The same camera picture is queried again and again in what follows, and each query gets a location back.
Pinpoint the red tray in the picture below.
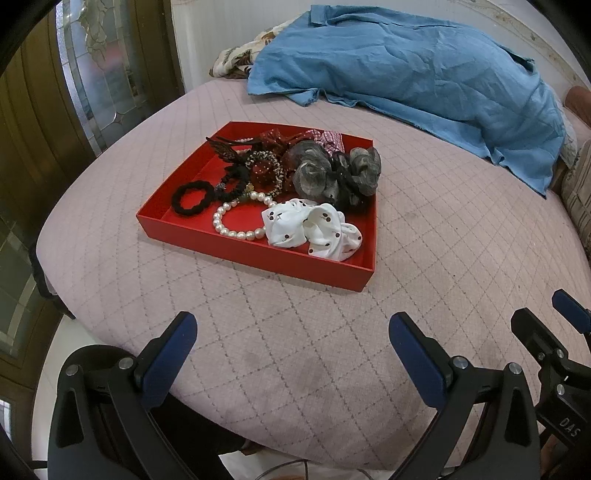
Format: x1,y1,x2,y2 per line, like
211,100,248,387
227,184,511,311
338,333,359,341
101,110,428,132
135,121,379,292

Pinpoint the grey sheer scrunchie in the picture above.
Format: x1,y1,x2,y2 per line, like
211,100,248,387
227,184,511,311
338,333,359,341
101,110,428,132
291,141,335,202

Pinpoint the striped floral cushion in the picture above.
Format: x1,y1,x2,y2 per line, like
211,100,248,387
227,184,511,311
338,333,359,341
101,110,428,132
561,141,591,264

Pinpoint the pearl bracelet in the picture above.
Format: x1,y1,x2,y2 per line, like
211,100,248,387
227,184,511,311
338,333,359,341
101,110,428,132
212,191,278,241

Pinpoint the white patterned cloth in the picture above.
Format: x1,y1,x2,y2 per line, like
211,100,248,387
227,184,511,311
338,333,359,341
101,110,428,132
556,99,580,168

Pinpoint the white dotted scrunchie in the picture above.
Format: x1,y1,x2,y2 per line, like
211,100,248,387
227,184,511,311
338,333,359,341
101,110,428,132
261,198,363,263

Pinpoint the black and grey scrunchie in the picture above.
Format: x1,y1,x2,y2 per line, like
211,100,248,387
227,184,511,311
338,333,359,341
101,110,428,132
330,147,382,212

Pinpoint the floral patterned cloth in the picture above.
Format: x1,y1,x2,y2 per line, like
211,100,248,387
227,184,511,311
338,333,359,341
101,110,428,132
209,16,301,80

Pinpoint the wooden door with leaded glass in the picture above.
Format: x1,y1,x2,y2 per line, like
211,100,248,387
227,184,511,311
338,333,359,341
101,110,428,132
0,0,185,370

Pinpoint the leopard print scrunchie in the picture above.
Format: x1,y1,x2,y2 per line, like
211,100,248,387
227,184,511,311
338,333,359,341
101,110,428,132
245,150,286,197

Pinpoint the black hair claw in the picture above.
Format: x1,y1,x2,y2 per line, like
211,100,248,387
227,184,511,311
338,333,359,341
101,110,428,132
206,135,259,165

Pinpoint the thin grey cable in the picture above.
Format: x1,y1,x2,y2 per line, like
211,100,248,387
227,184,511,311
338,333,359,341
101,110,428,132
256,455,375,480

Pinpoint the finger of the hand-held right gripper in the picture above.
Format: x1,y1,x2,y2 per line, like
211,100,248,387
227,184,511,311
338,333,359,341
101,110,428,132
553,288,591,333
510,308,573,384

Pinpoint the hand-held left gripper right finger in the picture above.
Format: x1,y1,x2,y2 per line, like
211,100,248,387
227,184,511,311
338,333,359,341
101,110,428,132
389,312,541,480

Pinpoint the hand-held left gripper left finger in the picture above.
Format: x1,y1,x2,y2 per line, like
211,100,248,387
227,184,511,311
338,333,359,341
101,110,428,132
48,311,198,480

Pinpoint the blue cloth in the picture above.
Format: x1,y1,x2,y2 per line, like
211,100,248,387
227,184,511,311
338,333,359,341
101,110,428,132
247,4,568,199

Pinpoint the pink striped scrunchie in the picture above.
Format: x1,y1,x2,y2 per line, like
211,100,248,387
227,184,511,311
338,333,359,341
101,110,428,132
307,130,345,153

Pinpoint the red dotted scrunchie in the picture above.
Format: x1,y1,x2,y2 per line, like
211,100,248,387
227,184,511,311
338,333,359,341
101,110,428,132
252,129,302,192

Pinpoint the brown and pink cushion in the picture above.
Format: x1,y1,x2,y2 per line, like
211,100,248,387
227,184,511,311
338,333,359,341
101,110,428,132
564,85,591,139

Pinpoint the black hair tie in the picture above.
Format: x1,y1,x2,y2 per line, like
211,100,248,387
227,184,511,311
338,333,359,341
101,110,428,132
172,181,214,217
216,161,252,200

